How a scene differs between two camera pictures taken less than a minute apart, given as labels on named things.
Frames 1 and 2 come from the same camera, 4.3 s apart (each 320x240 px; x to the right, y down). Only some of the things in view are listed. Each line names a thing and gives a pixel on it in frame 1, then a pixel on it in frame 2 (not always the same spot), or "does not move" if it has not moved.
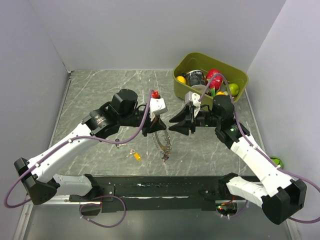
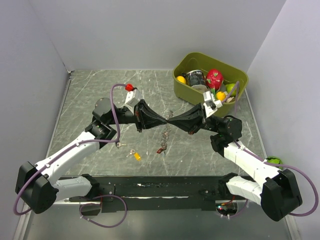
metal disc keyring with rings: [165, 150] to [166, 131]
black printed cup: [195, 78] does not move
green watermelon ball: [277, 161] does not move
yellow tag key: [136, 155] does not move
